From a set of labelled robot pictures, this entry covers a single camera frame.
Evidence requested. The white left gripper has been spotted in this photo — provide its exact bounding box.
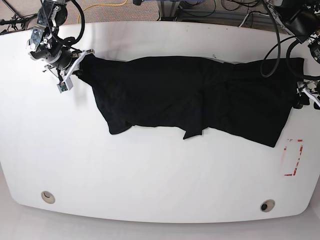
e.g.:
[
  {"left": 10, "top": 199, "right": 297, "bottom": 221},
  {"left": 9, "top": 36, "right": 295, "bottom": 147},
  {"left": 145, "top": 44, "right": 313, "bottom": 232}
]
[{"left": 293, "top": 80, "right": 320, "bottom": 109}]

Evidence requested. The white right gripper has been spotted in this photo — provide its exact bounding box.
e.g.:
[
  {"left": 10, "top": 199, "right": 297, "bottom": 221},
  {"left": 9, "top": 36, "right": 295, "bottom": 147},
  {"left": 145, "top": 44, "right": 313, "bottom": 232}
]
[{"left": 43, "top": 49, "right": 95, "bottom": 84}]

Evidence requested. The black T-shirt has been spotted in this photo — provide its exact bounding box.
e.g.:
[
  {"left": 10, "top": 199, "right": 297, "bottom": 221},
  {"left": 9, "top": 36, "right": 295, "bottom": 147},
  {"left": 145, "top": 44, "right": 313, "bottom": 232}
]
[{"left": 76, "top": 54, "right": 299, "bottom": 147}]

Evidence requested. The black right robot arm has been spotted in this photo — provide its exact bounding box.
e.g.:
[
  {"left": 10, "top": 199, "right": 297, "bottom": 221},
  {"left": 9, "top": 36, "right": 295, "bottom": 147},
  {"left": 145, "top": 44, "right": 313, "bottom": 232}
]
[{"left": 26, "top": 0, "right": 94, "bottom": 92}]

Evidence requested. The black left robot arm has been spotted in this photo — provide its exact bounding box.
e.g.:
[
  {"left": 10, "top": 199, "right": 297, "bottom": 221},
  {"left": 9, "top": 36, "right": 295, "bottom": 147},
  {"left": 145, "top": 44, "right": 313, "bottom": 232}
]
[{"left": 260, "top": 0, "right": 320, "bottom": 110}]

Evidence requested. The red tape rectangle marking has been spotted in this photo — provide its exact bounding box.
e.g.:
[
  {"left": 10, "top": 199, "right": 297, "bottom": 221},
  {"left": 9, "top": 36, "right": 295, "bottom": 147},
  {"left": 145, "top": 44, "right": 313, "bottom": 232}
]
[{"left": 280, "top": 139, "right": 304, "bottom": 177}]

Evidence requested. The right table grommet hole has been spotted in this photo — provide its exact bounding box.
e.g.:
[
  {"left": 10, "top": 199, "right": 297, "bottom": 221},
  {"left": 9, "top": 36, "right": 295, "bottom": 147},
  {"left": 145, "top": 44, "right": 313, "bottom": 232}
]
[{"left": 260, "top": 199, "right": 276, "bottom": 213}]

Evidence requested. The table grommet hole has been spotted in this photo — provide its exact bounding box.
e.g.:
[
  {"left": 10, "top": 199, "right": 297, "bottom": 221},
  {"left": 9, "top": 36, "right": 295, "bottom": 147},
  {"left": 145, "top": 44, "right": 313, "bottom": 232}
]
[
  {"left": 260, "top": 199, "right": 276, "bottom": 213},
  {"left": 41, "top": 191, "right": 55, "bottom": 204}
]

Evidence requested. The left table grommet hole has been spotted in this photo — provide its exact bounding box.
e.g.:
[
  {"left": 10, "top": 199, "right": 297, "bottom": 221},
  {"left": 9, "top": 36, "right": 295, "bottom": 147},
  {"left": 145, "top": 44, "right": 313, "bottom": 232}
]
[{"left": 41, "top": 191, "right": 55, "bottom": 204}]

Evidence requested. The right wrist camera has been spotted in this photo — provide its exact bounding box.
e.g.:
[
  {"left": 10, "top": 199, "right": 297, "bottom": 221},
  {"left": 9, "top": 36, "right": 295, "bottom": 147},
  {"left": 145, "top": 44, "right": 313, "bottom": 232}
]
[{"left": 57, "top": 78, "right": 74, "bottom": 93}]

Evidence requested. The yellow cable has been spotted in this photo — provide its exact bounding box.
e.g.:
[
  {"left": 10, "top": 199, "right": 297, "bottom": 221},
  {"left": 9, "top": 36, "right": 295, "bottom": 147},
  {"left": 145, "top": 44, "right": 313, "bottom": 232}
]
[{"left": 76, "top": 0, "right": 128, "bottom": 25}]

